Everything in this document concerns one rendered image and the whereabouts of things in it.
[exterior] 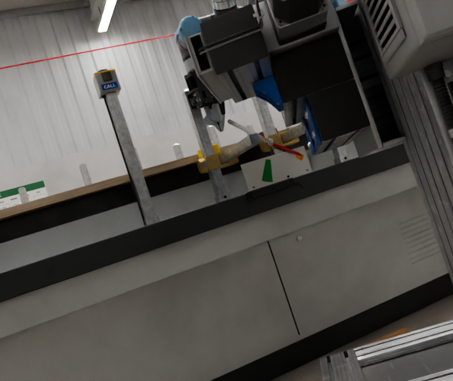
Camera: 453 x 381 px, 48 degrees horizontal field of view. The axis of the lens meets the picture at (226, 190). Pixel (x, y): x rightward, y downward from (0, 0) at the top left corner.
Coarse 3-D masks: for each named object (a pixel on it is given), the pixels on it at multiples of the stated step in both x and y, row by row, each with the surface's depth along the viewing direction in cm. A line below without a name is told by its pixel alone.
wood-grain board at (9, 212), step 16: (256, 144) 200; (176, 160) 188; (192, 160) 190; (128, 176) 182; (144, 176) 184; (64, 192) 174; (80, 192) 176; (96, 192) 182; (16, 208) 169; (32, 208) 170
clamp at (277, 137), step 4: (280, 132) 184; (284, 132) 185; (268, 136) 183; (272, 136) 183; (276, 136) 184; (280, 136) 184; (260, 140) 184; (276, 140) 183; (280, 140) 184; (292, 140) 185; (296, 140) 186; (260, 144) 185; (264, 144) 183; (280, 144) 184; (284, 144) 184; (288, 144) 185; (292, 144) 190; (264, 148) 183; (268, 148) 183; (272, 148) 182; (264, 152) 185
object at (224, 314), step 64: (128, 192) 187; (192, 192) 194; (0, 256) 170; (256, 256) 198; (320, 256) 207; (384, 256) 216; (64, 320) 173; (128, 320) 180; (192, 320) 187; (256, 320) 195; (320, 320) 203; (384, 320) 215
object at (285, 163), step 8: (288, 152) 184; (304, 152) 186; (256, 160) 180; (264, 160) 181; (272, 160) 182; (280, 160) 183; (288, 160) 184; (296, 160) 185; (304, 160) 186; (248, 168) 178; (256, 168) 179; (272, 168) 181; (280, 168) 182; (288, 168) 183; (296, 168) 184; (304, 168) 185; (248, 176) 178; (256, 176) 179; (272, 176) 181; (280, 176) 182; (296, 176) 184; (248, 184) 177; (256, 184) 178; (264, 184) 179
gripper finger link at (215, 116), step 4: (212, 104) 169; (216, 104) 169; (212, 108) 168; (216, 108) 169; (216, 112) 169; (220, 112) 169; (212, 116) 167; (216, 116) 168; (220, 116) 169; (224, 116) 169; (212, 120) 167; (216, 120) 168; (220, 120) 169; (224, 120) 170; (220, 124) 170; (224, 124) 170; (220, 128) 171
